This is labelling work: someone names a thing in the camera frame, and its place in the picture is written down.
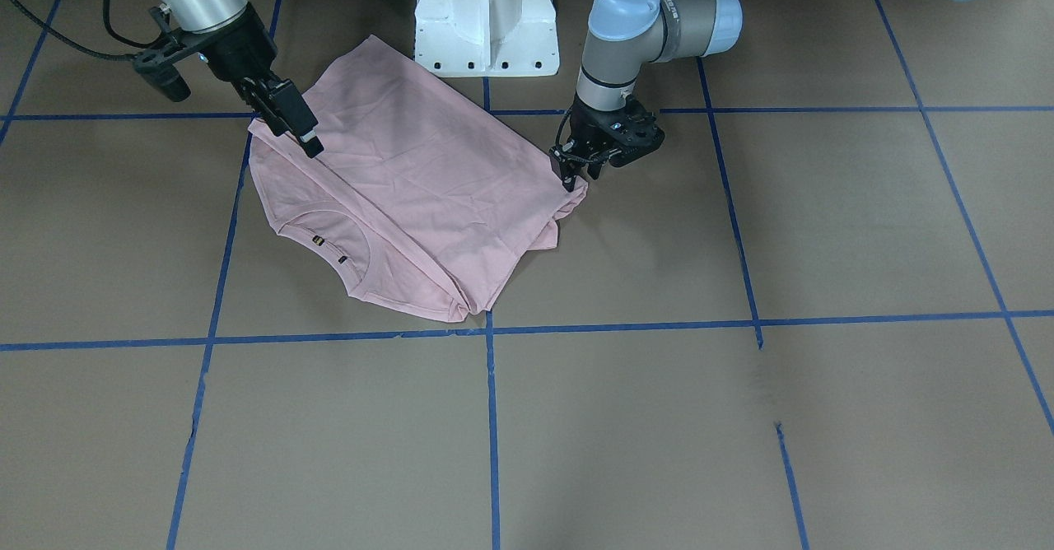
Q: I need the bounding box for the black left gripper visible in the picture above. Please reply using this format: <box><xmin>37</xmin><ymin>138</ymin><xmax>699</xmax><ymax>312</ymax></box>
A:
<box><xmin>548</xmin><ymin>96</ymin><xmax>628</xmax><ymax>193</ymax></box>

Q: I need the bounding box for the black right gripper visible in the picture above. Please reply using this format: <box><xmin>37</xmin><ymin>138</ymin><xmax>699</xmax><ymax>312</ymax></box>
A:
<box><xmin>197</xmin><ymin>5</ymin><xmax>324</xmax><ymax>157</ymax></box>

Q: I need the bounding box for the pink Snoopy t-shirt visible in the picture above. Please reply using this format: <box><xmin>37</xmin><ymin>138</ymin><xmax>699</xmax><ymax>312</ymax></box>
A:
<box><xmin>249</xmin><ymin>36</ymin><xmax>587</xmax><ymax>325</ymax></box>

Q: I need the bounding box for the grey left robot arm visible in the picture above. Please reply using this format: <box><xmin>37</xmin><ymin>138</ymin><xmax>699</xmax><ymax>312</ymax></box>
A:
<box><xmin>548</xmin><ymin>0</ymin><xmax>848</xmax><ymax>193</ymax></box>

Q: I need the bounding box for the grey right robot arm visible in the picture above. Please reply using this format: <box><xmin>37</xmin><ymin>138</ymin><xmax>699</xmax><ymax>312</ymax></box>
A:
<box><xmin>31</xmin><ymin>0</ymin><xmax>324</xmax><ymax>157</ymax></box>

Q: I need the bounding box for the black braided cable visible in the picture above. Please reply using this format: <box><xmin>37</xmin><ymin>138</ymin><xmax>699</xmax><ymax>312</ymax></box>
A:
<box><xmin>0</xmin><ymin>0</ymin><xmax>165</xmax><ymax>62</ymax></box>
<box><xmin>553</xmin><ymin>0</ymin><xmax>734</xmax><ymax>160</ymax></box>

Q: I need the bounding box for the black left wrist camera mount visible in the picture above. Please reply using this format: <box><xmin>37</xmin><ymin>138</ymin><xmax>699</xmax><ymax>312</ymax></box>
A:
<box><xmin>601</xmin><ymin>95</ymin><xmax>665</xmax><ymax>168</ymax></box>

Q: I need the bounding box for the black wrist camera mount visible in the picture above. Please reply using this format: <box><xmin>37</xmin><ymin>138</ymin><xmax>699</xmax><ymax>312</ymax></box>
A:
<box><xmin>601</xmin><ymin>95</ymin><xmax>665</xmax><ymax>168</ymax></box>
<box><xmin>133</xmin><ymin>5</ymin><xmax>210</xmax><ymax>102</ymax></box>

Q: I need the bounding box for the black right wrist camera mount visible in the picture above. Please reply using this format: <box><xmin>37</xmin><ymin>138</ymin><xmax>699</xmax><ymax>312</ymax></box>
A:
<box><xmin>133</xmin><ymin>5</ymin><xmax>210</xmax><ymax>102</ymax></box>

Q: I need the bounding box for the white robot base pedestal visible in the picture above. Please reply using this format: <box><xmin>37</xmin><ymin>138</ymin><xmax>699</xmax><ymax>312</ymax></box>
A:
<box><xmin>412</xmin><ymin>0</ymin><xmax>561</xmax><ymax>77</ymax></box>

